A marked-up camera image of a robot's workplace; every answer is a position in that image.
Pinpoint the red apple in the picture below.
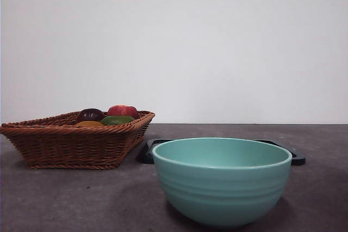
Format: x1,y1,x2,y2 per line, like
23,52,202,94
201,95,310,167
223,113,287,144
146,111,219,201
107,104,138,120

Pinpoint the black rectangular tray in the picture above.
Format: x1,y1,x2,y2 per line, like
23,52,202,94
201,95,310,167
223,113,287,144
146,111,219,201
136,139,306,166

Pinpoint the brown wicker basket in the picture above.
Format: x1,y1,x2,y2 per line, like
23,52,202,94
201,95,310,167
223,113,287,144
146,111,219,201
0,110,156,170

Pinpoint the dark purple round fruit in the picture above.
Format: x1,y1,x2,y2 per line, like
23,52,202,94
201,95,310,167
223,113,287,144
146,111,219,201
77,108,105,123

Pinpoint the green avocado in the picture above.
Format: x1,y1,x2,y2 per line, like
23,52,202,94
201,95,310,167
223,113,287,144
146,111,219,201
100,115,135,126

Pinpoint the brown kiwifruit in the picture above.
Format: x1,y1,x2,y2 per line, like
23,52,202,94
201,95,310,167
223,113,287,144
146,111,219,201
75,121,105,128

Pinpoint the teal ceramic bowl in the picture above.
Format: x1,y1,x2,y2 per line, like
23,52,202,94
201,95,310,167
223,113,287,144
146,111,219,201
152,137,293,229

